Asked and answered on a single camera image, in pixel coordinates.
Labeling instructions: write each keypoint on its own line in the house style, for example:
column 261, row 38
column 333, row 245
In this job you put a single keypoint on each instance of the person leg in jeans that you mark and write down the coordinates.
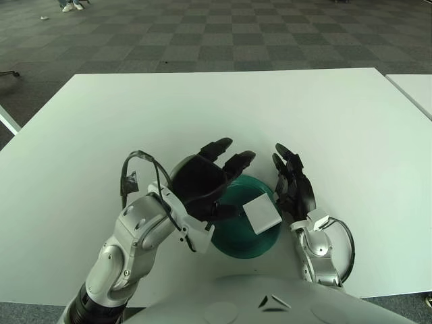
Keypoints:
column 63, row 2

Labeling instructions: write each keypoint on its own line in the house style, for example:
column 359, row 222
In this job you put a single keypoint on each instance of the black chair base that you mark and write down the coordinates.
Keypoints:
column 11, row 73

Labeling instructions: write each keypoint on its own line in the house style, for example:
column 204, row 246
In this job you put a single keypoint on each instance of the white square charger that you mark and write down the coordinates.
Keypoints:
column 263, row 214

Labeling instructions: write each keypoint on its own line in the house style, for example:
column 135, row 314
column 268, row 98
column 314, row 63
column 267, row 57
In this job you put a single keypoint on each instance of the white neighbouring table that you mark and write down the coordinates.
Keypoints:
column 415, row 91

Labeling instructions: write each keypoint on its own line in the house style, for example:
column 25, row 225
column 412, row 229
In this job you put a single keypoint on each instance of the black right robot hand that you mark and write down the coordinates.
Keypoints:
column 300, row 195

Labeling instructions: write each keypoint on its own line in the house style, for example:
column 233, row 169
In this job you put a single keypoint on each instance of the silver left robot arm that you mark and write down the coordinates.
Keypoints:
column 135, row 236

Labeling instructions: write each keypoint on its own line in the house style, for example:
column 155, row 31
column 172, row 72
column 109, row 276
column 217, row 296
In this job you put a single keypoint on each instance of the white sneaker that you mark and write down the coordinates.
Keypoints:
column 78, row 5
column 67, row 7

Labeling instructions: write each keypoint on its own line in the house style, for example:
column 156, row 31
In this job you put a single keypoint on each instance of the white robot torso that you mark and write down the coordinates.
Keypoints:
column 303, row 300

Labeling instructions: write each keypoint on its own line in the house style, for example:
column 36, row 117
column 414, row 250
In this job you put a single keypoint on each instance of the green round plate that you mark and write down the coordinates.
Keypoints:
column 239, row 243

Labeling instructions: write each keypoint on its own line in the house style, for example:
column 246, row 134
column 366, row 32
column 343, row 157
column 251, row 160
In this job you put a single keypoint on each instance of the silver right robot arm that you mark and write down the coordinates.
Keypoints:
column 319, row 249

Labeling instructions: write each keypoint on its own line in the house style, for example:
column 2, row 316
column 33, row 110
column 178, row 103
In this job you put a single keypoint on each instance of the white side table edge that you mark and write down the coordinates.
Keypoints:
column 8, row 121

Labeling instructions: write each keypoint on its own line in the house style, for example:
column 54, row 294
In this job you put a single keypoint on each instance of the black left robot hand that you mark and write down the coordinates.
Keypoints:
column 197, row 182

